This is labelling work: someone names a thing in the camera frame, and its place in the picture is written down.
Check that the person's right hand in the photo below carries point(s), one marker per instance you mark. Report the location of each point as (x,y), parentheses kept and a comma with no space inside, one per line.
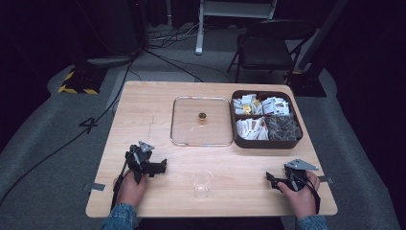
(303,201)

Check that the pile of white dark-print packets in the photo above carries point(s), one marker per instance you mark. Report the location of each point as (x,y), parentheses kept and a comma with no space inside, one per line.
(276,106)

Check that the grey slanted stand post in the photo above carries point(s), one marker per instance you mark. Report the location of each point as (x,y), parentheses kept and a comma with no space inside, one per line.
(322,32)

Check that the pile of white yellow packets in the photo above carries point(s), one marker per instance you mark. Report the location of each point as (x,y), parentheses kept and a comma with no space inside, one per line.
(244,105)

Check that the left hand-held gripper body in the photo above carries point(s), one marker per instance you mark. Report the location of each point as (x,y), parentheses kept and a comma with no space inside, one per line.
(139,158)

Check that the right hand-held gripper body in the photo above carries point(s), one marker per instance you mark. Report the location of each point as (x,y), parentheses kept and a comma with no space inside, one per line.
(297,177)

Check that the clear square lid with knob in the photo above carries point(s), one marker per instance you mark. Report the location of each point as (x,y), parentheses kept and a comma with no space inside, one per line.
(191,127)

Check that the clear plastic cup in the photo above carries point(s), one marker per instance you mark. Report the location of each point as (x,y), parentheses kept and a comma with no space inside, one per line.
(202,183)

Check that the pile of dark clear packets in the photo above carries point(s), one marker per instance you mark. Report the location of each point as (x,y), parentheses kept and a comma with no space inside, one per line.
(284,127)

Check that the black folding chair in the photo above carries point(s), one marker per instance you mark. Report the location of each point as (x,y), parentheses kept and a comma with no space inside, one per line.
(266,52)

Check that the white metal stand frame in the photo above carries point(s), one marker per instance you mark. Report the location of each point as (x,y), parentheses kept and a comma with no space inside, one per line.
(200,35)

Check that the person's left hand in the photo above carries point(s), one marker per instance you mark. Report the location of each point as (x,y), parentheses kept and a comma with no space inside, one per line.
(129,190)

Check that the black yellow striped stand base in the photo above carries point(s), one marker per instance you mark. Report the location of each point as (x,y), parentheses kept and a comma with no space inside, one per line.
(81,81)

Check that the grey tape piece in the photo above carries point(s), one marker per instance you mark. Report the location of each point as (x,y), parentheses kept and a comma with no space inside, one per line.
(326,180)
(96,187)

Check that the black upright stand post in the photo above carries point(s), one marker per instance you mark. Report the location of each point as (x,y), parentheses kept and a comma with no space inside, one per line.
(139,25)

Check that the pile of white brown-stripe packets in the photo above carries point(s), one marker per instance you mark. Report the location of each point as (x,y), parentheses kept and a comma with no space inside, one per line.
(253,129)

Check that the dark brown compartment box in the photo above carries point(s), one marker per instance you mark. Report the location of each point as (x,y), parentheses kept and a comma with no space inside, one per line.
(265,144)

